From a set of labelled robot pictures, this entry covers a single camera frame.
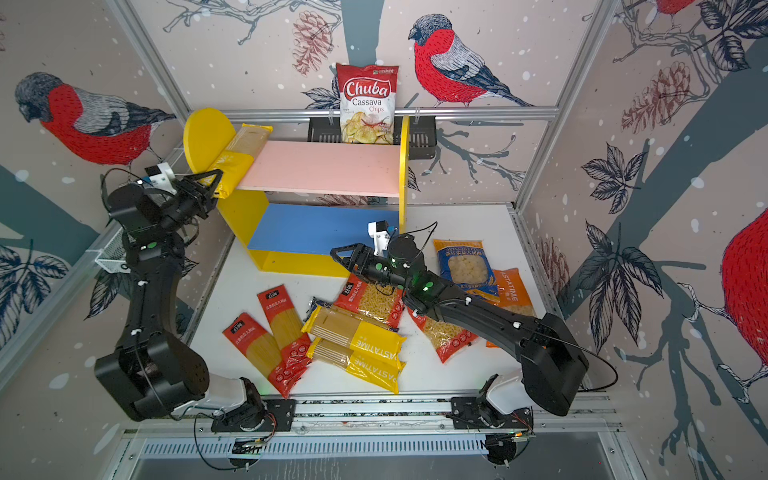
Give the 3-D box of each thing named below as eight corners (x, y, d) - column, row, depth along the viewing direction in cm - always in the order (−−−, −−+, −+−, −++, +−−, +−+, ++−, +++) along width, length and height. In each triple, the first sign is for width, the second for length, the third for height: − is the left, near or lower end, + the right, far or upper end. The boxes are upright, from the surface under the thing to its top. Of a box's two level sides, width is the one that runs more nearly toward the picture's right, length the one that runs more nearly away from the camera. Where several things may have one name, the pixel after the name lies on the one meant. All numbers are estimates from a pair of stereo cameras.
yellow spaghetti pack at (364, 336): (305, 334, 89) (302, 327, 85) (319, 309, 94) (316, 302, 90) (398, 367, 82) (398, 362, 79) (407, 339, 88) (408, 332, 84)
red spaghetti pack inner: (288, 374, 81) (286, 371, 79) (258, 297, 96) (256, 294, 95) (318, 356, 84) (316, 353, 83) (285, 284, 100) (283, 281, 98)
